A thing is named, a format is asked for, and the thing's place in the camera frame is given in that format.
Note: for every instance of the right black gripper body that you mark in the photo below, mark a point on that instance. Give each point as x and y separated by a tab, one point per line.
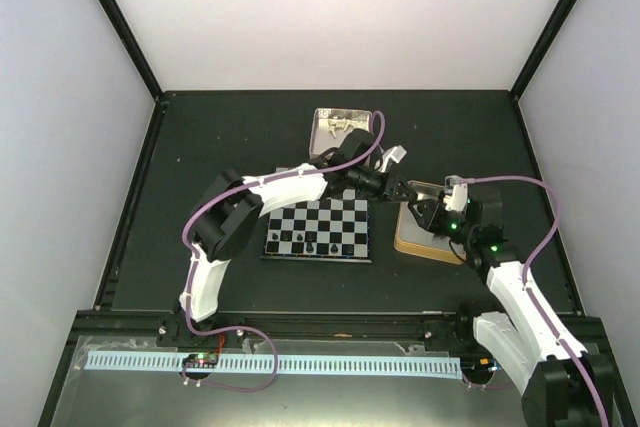
440	227

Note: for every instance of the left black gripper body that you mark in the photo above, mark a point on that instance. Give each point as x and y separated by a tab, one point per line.
373	188

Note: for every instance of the black and grey chessboard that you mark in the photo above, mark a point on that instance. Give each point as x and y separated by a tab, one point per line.
342	221

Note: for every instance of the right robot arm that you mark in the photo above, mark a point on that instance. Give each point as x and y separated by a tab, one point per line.
560	383

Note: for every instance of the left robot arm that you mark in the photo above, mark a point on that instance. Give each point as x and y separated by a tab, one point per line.
220	228

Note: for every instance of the pile of white chess pieces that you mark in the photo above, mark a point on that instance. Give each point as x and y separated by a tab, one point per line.
336	125

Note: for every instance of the small green circuit board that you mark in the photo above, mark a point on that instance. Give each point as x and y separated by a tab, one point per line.
201	360

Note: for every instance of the yellow tin tray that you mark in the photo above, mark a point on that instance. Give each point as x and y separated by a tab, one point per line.
410	239

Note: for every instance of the pink tin tray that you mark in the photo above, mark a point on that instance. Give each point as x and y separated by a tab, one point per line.
321	140

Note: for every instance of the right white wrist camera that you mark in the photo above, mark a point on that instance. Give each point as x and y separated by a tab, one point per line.
455	193

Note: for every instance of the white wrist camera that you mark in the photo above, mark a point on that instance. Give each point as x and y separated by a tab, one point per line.
455	193
392	156

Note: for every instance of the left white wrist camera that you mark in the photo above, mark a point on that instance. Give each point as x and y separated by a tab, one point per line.
392	156

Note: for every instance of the light blue slotted cable duct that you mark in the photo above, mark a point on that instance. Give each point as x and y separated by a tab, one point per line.
267	364

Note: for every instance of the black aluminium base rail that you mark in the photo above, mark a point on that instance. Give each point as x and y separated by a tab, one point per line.
436	331

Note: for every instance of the right black frame post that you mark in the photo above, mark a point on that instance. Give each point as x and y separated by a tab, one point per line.
550	31

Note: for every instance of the black frame post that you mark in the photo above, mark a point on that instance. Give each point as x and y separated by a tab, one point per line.
127	38
550	31

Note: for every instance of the left black frame post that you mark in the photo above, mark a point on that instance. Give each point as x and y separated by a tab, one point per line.
127	38

